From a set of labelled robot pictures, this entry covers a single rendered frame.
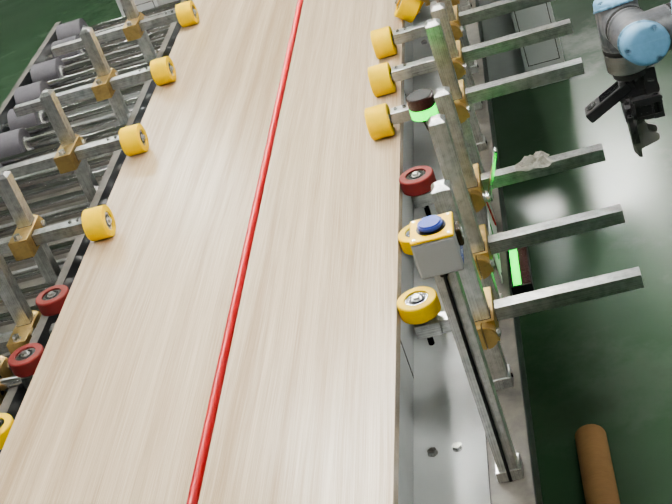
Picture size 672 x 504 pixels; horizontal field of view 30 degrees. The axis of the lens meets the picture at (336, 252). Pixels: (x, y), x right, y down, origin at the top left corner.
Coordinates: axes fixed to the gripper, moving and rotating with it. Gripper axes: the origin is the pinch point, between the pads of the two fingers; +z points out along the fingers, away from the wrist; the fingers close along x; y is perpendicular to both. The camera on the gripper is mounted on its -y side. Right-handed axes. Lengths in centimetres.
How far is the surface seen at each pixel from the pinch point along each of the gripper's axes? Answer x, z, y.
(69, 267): 10, -1, -139
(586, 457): -9, 75, -28
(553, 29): 49, -13, -11
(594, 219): -26.4, -1.6, -12.3
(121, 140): 52, -14, -129
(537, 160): -1.5, -4.8, -21.2
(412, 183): -3.8, -8.0, -48.7
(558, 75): 23.6, -11.8, -12.4
